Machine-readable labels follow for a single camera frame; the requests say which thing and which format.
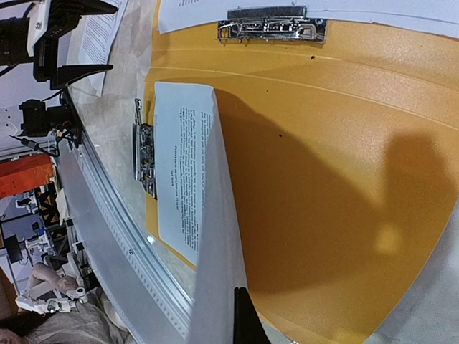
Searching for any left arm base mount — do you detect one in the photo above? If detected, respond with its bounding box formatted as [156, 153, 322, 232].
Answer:
[18, 89, 82, 148]

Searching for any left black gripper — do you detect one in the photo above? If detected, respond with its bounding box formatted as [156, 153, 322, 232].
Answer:
[33, 0, 118, 90]

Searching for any aluminium front rail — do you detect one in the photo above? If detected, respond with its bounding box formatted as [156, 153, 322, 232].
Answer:
[53, 92, 197, 344]

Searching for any chrome side folder clip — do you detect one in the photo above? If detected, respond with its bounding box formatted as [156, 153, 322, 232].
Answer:
[132, 98, 157, 199]

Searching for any stack of printed papers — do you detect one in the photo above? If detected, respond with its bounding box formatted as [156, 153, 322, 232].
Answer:
[67, 1, 128, 65]

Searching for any orange file folder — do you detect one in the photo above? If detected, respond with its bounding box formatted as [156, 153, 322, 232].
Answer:
[145, 1, 458, 343]

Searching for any person in grey shirt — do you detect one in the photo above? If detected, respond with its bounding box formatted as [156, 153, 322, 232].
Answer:
[0, 263, 130, 344]

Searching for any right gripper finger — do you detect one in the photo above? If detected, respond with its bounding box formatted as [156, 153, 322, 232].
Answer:
[233, 287, 271, 344]

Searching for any printed paper sheet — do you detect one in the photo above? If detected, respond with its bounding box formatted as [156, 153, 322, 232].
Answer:
[153, 82, 247, 343]
[158, 0, 458, 38]

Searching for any chrome folder spring clip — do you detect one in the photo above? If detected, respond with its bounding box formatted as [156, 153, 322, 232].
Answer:
[217, 6, 327, 44]

